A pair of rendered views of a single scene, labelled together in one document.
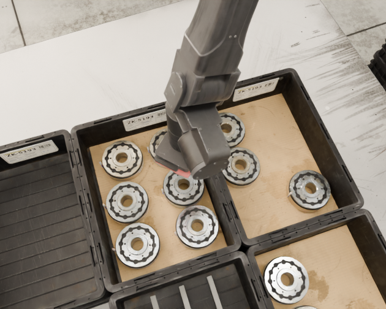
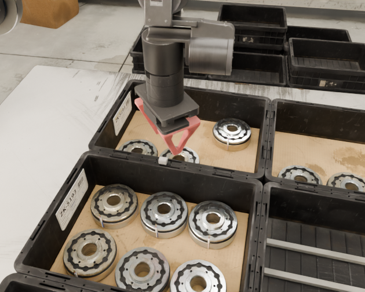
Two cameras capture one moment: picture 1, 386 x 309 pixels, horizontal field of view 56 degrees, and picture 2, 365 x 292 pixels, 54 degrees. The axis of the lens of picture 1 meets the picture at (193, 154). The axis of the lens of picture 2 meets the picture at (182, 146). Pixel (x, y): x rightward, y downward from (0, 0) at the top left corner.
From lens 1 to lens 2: 44 cm
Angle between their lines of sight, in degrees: 37
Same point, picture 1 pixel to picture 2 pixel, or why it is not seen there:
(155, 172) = (128, 233)
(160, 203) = (164, 247)
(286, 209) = (237, 157)
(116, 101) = (2, 254)
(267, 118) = (149, 128)
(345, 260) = (299, 144)
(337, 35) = (114, 76)
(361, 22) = not seen: hidden behind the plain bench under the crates
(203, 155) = (223, 36)
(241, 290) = (292, 224)
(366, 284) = (323, 143)
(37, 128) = not seen: outside the picture
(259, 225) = not seen: hidden behind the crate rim
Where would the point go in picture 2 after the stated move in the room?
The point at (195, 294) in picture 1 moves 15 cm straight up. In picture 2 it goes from (278, 264) to (294, 220)
